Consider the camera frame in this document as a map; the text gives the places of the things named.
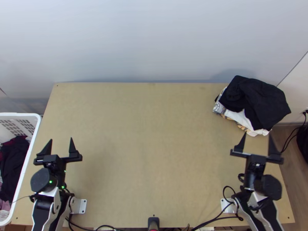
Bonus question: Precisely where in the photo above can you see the heap of clothes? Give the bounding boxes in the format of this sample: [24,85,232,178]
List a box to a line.
[0,135,31,216]

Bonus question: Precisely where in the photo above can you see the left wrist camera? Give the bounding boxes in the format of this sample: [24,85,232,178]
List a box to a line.
[43,155,60,167]

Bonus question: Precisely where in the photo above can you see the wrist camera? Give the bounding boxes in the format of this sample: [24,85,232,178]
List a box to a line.
[43,155,60,167]
[249,154,267,168]

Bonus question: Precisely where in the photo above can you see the white laundry basket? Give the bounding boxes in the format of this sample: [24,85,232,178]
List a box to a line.
[0,112,42,224]

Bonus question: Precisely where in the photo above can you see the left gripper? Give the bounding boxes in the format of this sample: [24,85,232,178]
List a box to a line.
[33,137,83,189]

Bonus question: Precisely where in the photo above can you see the black cable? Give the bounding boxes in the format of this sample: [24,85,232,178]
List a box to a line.
[280,110,308,154]
[192,185,244,231]
[64,211,117,231]

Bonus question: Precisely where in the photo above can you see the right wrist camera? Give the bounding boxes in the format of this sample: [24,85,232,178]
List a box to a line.
[249,154,267,168]

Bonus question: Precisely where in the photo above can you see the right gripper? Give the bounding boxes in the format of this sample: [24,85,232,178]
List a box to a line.
[229,132,285,191]

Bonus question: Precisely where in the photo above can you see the black bag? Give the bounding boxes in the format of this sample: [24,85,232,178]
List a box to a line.
[296,124,308,165]

